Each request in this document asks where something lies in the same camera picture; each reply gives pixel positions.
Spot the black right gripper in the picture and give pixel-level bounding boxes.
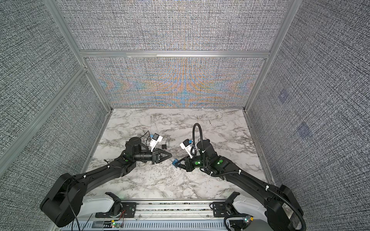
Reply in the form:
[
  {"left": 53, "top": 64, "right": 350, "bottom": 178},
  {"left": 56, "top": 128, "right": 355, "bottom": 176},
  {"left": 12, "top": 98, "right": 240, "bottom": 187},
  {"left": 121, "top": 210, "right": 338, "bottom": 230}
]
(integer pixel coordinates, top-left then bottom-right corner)
[{"left": 175, "top": 153, "right": 211, "bottom": 173}]

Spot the aluminium front frame rail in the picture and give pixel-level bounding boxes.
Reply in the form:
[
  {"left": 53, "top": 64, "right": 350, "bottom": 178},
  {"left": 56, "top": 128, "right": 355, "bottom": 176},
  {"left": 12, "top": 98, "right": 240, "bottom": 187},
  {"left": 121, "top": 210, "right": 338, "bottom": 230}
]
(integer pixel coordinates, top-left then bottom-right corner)
[{"left": 49, "top": 199, "right": 301, "bottom": 231}]

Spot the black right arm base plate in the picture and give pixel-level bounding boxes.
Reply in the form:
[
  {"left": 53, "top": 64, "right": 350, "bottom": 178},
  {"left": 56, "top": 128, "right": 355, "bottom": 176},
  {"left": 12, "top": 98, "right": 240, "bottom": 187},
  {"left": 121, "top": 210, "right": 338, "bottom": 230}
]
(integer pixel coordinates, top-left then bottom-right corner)
[{"left": 209, "top": 202, "right": 251, "bottom": 218}]

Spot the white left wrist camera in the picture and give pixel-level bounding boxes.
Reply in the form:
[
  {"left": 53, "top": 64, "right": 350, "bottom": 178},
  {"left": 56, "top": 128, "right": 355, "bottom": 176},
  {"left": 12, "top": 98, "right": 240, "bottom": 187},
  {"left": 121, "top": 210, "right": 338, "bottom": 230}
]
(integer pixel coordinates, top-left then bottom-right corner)
[{"left": 149, "top": 133, "right": 163, "bottom": 152}]

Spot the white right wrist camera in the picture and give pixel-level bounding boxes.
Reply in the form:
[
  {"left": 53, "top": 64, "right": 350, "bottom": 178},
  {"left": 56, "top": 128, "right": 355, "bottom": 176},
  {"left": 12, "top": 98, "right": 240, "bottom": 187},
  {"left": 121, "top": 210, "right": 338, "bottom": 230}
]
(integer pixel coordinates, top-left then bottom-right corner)
[{"left": 180, "top": 139, "right": 197, "bottom": 159}]

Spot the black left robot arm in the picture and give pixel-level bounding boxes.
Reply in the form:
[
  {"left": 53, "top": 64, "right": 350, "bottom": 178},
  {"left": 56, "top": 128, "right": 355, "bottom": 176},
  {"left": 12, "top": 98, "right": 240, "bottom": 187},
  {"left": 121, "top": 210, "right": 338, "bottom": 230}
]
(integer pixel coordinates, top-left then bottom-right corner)
[{"left": 40, "top": 137, "right": 172, "bottom": 228}]

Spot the black corrugated cable conduit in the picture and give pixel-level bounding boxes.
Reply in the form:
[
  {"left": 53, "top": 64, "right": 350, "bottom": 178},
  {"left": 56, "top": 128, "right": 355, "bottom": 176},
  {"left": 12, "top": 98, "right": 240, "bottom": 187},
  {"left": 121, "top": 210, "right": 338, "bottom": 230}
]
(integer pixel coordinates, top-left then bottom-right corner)
[{"left": 192, "top": 123, "right": 307, "bottom": 231}]

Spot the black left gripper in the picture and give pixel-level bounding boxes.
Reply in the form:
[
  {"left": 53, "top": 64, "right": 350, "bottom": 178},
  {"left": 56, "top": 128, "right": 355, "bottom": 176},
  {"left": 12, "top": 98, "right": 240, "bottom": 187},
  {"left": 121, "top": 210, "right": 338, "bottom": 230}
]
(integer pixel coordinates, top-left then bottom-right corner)
[{"left": 134, "top": 148, "right": 172, "bottom": 166}]

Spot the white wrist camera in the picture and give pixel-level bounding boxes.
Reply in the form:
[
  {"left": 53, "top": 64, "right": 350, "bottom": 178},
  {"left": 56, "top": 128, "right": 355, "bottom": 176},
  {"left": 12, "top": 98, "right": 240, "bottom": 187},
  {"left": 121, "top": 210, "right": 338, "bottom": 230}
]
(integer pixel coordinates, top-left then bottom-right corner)
[
  {"left": 149, "top": 133, "right": 163, "bottom": 152},
  {"left": 180, "top": 139, "right": 197, "bottom": 159}
]

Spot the blue padlock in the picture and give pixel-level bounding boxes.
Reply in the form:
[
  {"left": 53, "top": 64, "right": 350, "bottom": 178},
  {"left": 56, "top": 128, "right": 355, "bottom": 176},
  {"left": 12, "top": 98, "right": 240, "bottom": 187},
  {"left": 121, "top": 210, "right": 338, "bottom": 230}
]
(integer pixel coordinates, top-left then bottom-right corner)
[{"left": 172, "top": 159, "right": 178, "bottom": 168}]

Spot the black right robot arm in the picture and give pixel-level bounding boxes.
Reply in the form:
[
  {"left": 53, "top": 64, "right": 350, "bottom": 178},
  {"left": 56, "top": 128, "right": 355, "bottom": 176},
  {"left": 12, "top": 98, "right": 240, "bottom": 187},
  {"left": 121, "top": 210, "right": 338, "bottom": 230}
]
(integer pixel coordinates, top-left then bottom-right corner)
[{"left": 174, "top": 139, "right": 307, "bottom": 231}]

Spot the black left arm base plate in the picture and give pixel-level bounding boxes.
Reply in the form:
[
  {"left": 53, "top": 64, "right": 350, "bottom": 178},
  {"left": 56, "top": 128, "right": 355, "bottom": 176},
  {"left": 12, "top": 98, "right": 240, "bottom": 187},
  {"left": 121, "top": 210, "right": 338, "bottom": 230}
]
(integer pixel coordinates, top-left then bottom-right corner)
[{"left": 95, "top": 202, "right": 137, "bottom": 219}]

